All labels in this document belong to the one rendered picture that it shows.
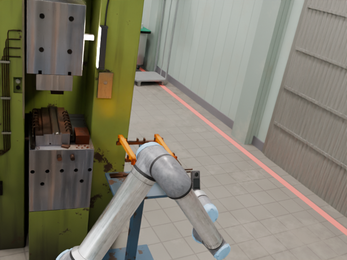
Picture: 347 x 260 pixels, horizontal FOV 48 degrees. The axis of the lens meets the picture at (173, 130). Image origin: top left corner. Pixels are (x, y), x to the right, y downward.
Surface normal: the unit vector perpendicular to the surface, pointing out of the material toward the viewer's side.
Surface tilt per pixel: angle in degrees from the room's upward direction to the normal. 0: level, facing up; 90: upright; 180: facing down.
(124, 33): 90
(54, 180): 90
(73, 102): 90
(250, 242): 0
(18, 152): 90
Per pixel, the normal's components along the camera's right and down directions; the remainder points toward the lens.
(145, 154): -0.60, -0.45
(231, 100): -0.88, 0.07
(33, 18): 0.32, 0.43
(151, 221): 0.15, -0.90
